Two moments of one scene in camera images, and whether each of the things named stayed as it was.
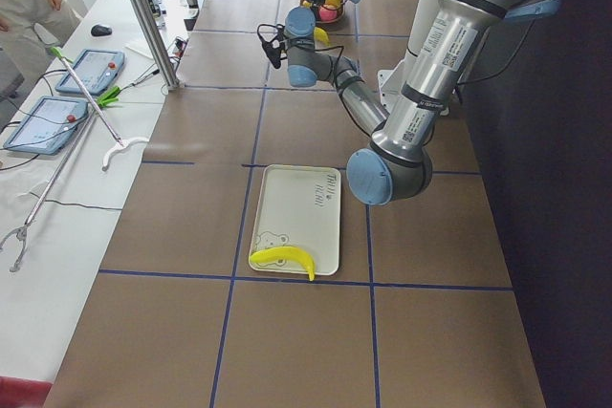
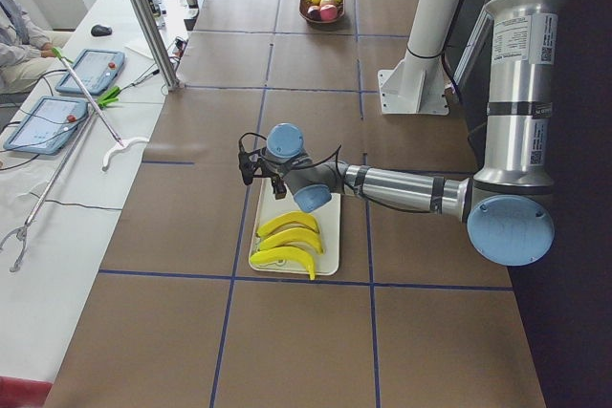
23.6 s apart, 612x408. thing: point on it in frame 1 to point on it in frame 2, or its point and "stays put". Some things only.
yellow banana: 273,253 stays put
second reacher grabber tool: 105,99 stays put
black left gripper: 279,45 to 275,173
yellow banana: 320,34 to 294,235
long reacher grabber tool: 122,143 stays put
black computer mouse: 100,31 stays put
